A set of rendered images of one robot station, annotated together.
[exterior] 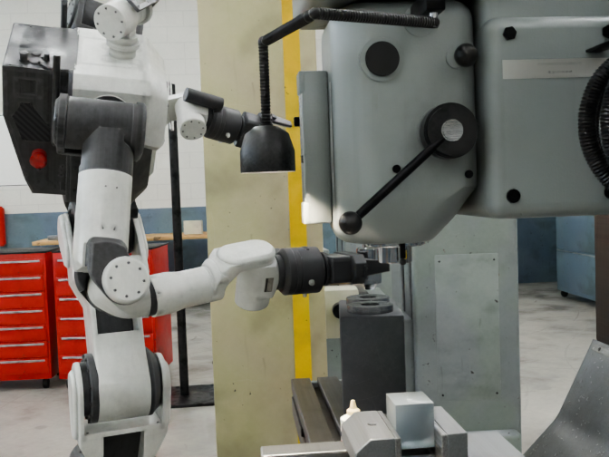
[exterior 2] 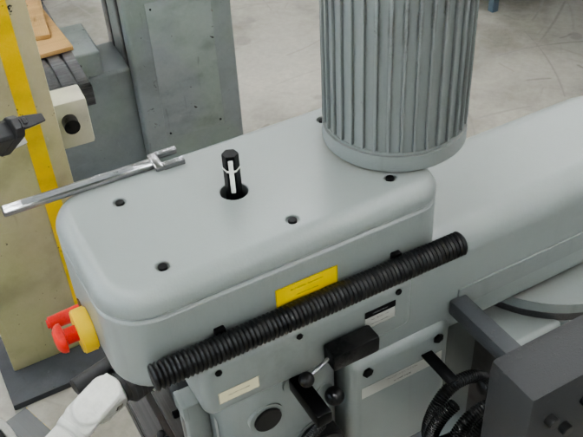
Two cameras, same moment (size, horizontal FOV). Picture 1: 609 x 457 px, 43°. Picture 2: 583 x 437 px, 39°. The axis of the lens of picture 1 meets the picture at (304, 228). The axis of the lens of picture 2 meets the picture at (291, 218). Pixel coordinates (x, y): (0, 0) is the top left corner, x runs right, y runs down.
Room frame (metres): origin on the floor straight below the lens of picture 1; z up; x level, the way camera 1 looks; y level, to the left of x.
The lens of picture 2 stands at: (0.27, 0.13, 2.52)
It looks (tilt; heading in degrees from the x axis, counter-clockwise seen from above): 39 degrees down; 338
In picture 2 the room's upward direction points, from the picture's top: 4 degrees counter-clockwise
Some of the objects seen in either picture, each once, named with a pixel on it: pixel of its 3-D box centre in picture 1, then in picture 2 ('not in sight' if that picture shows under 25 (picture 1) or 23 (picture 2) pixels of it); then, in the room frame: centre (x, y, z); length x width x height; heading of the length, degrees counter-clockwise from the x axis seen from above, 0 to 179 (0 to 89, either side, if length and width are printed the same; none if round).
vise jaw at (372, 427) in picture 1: (369, 438); not in sight; (1.03, -0.08, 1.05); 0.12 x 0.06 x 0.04; 6
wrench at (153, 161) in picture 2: not in sight; (94, 181); (1.20, 0.03, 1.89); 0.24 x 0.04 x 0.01; 94
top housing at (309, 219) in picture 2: not in sight; (249, 234); (1.10, -0.14, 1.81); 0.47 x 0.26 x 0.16; 95
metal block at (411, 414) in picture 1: (410, 419); not in sight; (1.03, -0.13, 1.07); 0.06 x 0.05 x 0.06; 6
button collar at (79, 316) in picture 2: not in sight; (84, 329); (1.07, 0.10, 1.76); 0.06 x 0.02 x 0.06; 5
